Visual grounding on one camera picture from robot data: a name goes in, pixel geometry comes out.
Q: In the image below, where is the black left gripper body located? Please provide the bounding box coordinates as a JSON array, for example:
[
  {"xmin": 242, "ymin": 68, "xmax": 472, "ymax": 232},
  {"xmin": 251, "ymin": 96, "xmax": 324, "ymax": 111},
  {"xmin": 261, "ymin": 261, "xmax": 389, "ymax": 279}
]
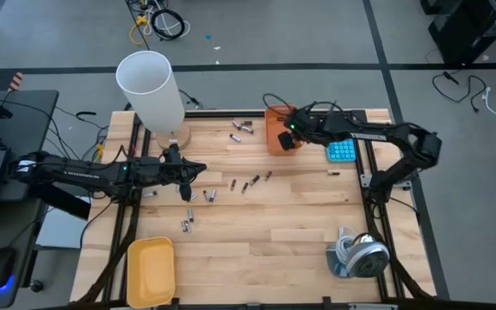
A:
[{"xmin": 160, "ymin": 141, "xmax": 194, "ymax": 202}]

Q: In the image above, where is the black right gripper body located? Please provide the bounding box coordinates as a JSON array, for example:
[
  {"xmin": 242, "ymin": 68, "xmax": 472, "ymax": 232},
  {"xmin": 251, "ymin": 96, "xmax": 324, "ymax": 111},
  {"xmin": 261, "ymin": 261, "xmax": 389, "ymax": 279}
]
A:
[{"xmin": 276, "ymin": 107, "xmax": 333, "ymax": 152}]

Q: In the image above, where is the orange plastic bin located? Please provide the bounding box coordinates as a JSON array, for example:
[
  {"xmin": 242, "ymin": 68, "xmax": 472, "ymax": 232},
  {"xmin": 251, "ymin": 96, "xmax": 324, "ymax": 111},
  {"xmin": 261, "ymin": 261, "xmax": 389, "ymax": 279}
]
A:
[{"xmin": 264, "ymin": 103, "xmax": 304, "ymax": 157}]

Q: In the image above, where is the blue calculator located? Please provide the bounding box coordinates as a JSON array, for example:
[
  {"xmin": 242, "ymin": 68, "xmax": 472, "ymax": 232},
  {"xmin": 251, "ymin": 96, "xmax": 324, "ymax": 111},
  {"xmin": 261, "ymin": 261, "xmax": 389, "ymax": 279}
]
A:
[{"xmin": 325, "ymin": 137, "xmax": 357, "ymax": 164}]

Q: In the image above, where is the white cylinder table lamp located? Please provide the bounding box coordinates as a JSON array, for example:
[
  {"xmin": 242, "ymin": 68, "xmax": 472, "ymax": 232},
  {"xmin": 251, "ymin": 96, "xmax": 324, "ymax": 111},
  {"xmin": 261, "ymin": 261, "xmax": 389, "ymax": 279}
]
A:
[{"xmin": 115, "ymin": 50, "xmax": 192, "ymax": 152}]

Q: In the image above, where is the yellow plastic bin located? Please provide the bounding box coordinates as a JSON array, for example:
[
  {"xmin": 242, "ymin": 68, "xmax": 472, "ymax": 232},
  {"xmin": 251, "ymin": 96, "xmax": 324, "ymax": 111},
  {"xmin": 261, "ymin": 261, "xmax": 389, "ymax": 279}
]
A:
[{"xmin": 126, "ymin": 236, "xmax": 177, "ymax": 309}]

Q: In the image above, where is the black slanted panel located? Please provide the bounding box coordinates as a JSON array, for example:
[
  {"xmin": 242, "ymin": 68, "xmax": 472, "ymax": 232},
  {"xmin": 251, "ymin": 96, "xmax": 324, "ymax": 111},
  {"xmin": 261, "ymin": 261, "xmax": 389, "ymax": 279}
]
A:
[{"xmin": 36, "ymin": 183, "xmax": 92, "ymax": 221}]

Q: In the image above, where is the white box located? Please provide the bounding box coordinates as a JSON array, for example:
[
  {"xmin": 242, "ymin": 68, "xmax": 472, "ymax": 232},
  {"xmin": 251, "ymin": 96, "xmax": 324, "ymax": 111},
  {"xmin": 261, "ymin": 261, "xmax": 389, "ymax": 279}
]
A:
[{"xmin": 36, "ymin": 201, "xmax": 92, "ymax": 251}]

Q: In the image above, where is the grey round device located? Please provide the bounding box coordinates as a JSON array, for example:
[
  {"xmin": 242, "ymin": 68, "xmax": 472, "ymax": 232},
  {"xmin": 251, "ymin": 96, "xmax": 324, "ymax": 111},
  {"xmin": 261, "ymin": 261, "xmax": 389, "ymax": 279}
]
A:
[{"xmin": 325, "ymin": 232, "xmax": 391, "ymax": 279}]

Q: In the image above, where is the black side desk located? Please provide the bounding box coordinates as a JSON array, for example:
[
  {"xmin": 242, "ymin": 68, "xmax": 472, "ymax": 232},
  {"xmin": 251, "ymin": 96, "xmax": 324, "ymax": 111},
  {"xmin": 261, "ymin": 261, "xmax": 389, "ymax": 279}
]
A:
[{"xmin": 0, "ymin": 89, "xmax": 59, "ymax": 309}]

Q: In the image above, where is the orange black striped block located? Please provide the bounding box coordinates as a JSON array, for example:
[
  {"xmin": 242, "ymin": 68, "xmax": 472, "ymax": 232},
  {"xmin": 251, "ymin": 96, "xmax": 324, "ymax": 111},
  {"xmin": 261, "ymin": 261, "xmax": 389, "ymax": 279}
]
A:
[{"xmin": 7, "ymin": 71, "xmax": 26, "ymax": 92}]

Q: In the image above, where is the black computer tower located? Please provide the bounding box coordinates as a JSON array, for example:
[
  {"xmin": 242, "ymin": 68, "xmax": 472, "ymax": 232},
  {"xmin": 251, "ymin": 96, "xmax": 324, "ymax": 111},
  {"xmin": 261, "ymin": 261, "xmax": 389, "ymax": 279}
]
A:
[{"xmin": 427, "ymin": 0, "xmax": 496, "ymax": 65}]

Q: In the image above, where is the black computer mouse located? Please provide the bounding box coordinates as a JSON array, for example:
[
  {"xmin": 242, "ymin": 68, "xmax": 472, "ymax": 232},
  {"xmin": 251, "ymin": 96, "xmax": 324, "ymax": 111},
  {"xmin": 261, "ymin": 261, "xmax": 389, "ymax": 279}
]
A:
[{"xmin": 0, "ymin": 246, "xmax": 16, "ymax": 290}]

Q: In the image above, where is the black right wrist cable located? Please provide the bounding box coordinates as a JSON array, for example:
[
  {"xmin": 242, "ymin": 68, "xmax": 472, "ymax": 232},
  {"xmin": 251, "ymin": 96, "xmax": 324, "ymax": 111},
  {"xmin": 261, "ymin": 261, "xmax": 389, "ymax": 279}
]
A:
[{"xmin": 263, "ymin": 93, "xmax": 299, "ymax": 114}]

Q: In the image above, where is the black aluminium table frame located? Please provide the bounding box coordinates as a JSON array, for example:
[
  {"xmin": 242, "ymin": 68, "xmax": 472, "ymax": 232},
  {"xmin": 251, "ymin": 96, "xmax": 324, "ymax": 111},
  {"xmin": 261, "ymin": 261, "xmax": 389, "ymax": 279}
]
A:
[{"xmin": 75, "ymin": 108, "xmax": 437, "ymax": 310}]

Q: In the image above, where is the silver mounting bracket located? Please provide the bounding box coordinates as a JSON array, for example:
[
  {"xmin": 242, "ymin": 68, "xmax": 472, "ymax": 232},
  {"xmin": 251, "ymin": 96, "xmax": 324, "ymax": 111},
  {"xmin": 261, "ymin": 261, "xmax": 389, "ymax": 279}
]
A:
[{"xmin": 358, "ymin": 171, "xmax": 376, "ymax": 189}]

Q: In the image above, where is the white coiled cable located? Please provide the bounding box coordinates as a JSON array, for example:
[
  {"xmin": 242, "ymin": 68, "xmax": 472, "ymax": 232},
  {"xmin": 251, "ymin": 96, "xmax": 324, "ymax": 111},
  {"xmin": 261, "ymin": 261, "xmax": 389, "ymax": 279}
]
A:
[{"xmin": 335, "ymin": 226, "xmax": 360, "ymax": 264}]

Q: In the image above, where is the black coiled floor cable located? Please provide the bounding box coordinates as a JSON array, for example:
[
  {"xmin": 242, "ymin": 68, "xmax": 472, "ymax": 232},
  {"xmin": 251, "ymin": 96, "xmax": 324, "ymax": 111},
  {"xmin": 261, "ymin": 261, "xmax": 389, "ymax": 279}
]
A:
[{"xmin": 150, "ymin": 8, "xmax": 187, "ymax": 42}]

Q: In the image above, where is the yellow floor cable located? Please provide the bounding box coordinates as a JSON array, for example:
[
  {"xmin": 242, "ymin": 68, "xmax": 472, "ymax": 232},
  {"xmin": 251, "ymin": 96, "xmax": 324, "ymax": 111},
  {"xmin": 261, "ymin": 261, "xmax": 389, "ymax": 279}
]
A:
[{"xmin": 128, "ymin": 14, "xmax": 151, "ymax": 47}]

